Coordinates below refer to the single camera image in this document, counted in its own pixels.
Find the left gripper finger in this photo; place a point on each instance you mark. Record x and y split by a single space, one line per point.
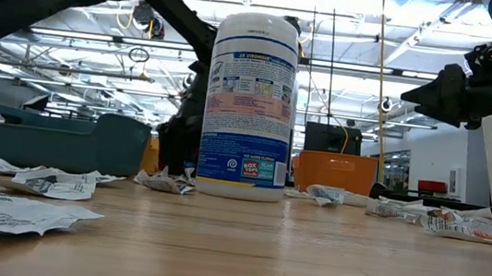
177 149

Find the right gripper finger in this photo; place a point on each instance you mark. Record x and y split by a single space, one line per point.
445 98

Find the white square packet dark print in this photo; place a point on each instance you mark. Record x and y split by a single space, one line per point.
106 179
1 166
10 213
59 188

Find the teal plastic bin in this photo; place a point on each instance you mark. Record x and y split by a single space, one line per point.
64 145

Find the yellow plastic bin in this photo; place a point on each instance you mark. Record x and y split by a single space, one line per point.
151 157

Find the black round hanging device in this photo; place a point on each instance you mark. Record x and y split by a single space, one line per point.
386 105

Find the red box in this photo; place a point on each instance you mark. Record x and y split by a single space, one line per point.
431 186

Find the small red white bandage packet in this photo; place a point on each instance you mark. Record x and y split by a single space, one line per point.
357 200
474 211
406 202
391 212

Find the long ceiling light strip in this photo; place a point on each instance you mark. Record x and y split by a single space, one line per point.
99 37

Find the black monitor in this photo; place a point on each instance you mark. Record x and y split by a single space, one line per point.
329 138

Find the crumpled wrappers on right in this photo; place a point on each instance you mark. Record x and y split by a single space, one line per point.
459 227

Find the orange plastic bin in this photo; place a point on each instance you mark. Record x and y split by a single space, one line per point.
335 173

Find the white wall poster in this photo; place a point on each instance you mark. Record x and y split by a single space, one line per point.
455 180

